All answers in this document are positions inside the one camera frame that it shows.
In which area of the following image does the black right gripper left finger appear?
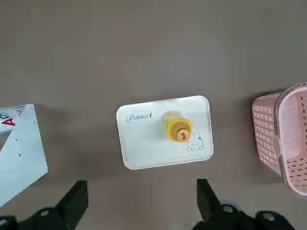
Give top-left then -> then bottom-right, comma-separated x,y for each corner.
0,180 -> 89,230

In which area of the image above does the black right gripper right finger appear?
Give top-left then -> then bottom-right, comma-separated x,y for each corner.
191,178 -> 298,230

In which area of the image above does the yellow pear drink bottle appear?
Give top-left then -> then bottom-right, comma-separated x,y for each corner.
161,110 -> 194,144

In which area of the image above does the clear acrylic stepped shelf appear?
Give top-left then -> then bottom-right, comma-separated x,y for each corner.
0,103 -> 49,208

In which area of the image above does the pink plastic basket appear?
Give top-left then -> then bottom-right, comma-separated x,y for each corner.
251,81 -> 307,200

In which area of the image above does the cream rectangular tray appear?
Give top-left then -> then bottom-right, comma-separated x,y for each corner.
116,95 -> 214,171

